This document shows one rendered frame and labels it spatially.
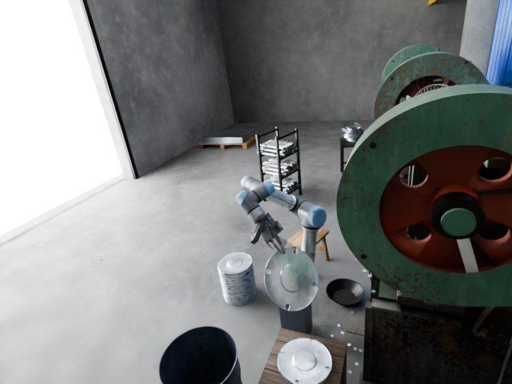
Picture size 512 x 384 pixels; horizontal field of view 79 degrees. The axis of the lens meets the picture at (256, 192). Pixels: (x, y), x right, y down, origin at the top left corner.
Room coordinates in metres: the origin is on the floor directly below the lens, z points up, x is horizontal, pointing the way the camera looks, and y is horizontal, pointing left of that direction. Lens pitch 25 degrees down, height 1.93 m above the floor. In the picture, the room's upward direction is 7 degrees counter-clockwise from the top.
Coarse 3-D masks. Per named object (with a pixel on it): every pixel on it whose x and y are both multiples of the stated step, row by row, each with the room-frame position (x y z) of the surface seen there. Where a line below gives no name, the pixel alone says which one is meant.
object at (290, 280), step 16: (272, 256) 1.21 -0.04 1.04; (288, 256) 1.23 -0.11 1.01; (304, 256) 1.26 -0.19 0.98; (272, 272) 1.16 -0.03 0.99; (288, 272) 1.18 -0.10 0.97; (304, 272) 1.20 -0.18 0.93; (272, 288) 1.11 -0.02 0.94; (288, 288) 1.13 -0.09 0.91; (304, 288) 1.15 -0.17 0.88; (304, 304) 1.10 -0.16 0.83
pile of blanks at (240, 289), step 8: (248, 272) 2.07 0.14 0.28; (224, 280) 2.05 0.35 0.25; (232, 280) 2.01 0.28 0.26; (240, 280) 2.01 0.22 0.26; (248, 280) 2.06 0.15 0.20; (224, 288) 2.06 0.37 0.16; (232, 288) 2.01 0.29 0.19; (240, 288) 2.01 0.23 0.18; (248, 288) 2.04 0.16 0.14; (224, 296) 2.10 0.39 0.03; (232, 296) 2.02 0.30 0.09; (240, 296) 2.01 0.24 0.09; (248, 296) 2.03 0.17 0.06; (232, 304) 2.03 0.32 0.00; (240, 304) 2.02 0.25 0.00
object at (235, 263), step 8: (224, 256) 2.26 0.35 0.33; (232, 256) 2.25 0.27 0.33; (240, 256) 2.23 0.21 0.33; (248, 256) 2.22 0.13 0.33; (224, 264) 2.14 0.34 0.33; (232, 264) 2.12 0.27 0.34; (240, 264) 2.11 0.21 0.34; (248, 264) 2.10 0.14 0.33; (224, 272) 2.04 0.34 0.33; (232, 272) 2.03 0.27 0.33; (240, 272) 2.01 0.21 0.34
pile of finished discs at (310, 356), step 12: (288, 348) 1.24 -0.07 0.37; (300, 348) 1.23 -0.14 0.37; (312, 348) 1.22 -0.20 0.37; (324, 348) 1.22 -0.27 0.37; (288, 360) 1.17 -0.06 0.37; (300, 360) 1.16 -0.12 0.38; (312, 360) 1.15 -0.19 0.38; (324, 360) 1.14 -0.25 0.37; (288, 372) 1.10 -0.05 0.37; (300, 372) 1.10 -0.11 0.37; (312, 372) 1.09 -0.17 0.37; (324, 372) 1.08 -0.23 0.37
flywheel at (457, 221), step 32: (416, 160) 1.04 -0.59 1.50; (448, 160) 1.00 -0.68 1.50; (480, 160) 0.96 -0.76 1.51; (384, 192) 1.09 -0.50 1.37; (416, 192) 1.04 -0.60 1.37; (448, 192) 0.96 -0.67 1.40; (384, 224) 1.08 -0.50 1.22; (448, 224) 0.87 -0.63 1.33; (480, 224) 0.85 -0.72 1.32; (416, 256) 1.03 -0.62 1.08; (448, 256) 0.98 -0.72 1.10; (480, 256) 0.93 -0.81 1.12
